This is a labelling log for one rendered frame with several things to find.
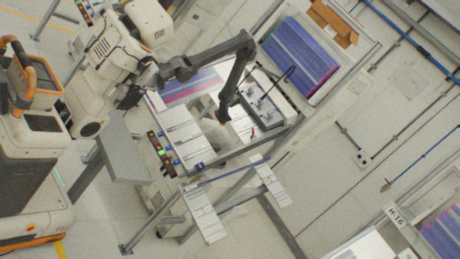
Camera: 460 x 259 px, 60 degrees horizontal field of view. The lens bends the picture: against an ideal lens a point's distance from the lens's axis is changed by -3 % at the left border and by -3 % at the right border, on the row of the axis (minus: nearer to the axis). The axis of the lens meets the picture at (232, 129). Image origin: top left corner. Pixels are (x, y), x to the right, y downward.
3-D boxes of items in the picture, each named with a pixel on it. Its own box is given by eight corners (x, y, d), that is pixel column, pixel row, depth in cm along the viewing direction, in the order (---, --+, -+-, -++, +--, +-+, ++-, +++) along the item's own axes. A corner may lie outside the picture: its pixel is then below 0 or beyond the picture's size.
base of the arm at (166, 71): (148, 58, 174) (161, 77, 169) (164, 53, 177) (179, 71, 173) (147, 72, 181) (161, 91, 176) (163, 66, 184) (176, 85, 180)
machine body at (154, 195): (156, 242, 278) (212, 186, 256) (118, 165, 312) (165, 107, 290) (215, 236, 330) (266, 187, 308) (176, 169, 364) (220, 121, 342)
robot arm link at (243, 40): (248, 22, 195) (261, 35, 191) (245, 41, 207) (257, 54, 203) (166, 59, 180) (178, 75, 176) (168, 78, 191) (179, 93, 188)
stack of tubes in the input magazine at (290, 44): (305, 98, 242) (337, 64, 232) (259, 44, 266) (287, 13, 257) (314, 102, 252) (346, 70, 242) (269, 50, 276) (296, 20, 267)
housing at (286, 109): (283, 132, 257) (287, 118, 245) (243, 80, 280) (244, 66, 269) (294, 127, 260) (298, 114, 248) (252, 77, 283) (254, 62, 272)
